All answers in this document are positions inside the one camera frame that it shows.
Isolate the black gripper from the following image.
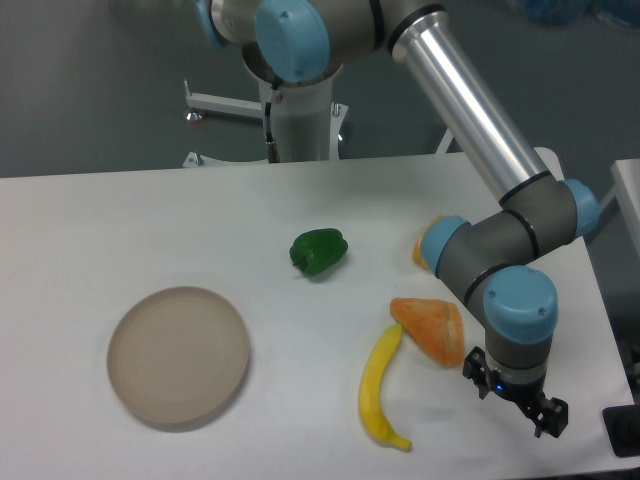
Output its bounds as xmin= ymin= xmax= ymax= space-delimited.
xmin=462 ymin=346 xmax=569 ymax=438

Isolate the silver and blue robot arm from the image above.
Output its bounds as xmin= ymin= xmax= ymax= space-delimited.
xmin=195 ymin=1 xmax=599 ymax=437

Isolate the green bell pepper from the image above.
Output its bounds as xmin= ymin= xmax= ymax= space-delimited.
xmin=289 ymin=228 xmax=348 ymax=276

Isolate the orange fruit wedge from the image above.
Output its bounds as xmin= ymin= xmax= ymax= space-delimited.
xmin=390 ymin=298 xmax=465 ymax=368

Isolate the black device at right edge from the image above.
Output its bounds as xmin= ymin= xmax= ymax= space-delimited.
xmin=602 ymin=404 xmax=639 ymax=458

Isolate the yellow banana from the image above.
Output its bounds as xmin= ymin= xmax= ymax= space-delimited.
xmin=357 ymin=324 xmax=412 ymax=452

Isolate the white table at right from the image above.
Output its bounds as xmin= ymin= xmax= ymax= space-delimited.
xmin=611 ymin=159 xmax=640 ymax=243

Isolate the beige round plate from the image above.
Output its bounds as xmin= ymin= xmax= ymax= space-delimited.
xmin=106 ymin=286 xmax=251 ymax=432

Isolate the black cable with connector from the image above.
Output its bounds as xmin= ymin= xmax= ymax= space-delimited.
xmin=263 ymin=79 xmax=282 ymax=165

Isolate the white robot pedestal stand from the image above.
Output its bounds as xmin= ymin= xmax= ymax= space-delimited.
xmin=183 ymin=60 xmax=348 ymax=163

